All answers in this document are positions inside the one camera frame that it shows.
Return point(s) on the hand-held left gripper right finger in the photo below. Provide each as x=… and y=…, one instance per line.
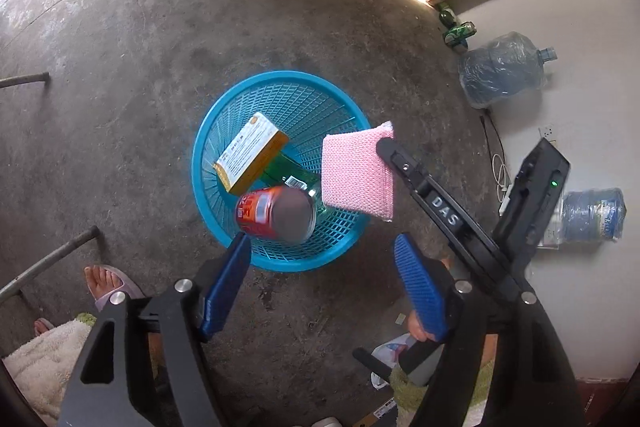
x=417, y=287

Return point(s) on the person's left foot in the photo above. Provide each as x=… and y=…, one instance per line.
x=107, y=284

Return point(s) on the green drink can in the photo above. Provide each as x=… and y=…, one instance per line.
x=457, y=32

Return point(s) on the large clear water jug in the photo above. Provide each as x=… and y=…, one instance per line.
x=500, y=72

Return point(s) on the white plastic bag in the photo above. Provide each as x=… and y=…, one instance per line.
x=390, y=352

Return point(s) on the pink knitted cloth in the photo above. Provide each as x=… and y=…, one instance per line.
x=355, y=172

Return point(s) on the blue-label water jug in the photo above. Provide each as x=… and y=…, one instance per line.
x=595, y=214

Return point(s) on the person's foot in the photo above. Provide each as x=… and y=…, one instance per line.
x=107, y=284
x=417, y=327

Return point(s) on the person's right foot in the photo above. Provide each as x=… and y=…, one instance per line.
x=417, y=327

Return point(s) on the metal table leg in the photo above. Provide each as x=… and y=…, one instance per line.
x=25, y=80
x=50, y=262

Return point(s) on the blue mesh basket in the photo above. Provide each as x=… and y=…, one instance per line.
x=300, y=102

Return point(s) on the red milk can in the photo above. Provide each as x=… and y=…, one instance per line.
x=270, y=212

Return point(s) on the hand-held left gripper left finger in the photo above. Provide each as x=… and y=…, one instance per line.
x=227, y=287

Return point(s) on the green bottle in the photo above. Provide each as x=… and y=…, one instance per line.
x=285, y=169

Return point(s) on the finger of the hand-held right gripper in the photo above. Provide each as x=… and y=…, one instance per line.
x=400, y=157

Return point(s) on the wall socket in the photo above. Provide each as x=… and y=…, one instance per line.
x=548, y=132

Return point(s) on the yellow white box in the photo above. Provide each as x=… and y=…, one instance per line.
x=250, y=152

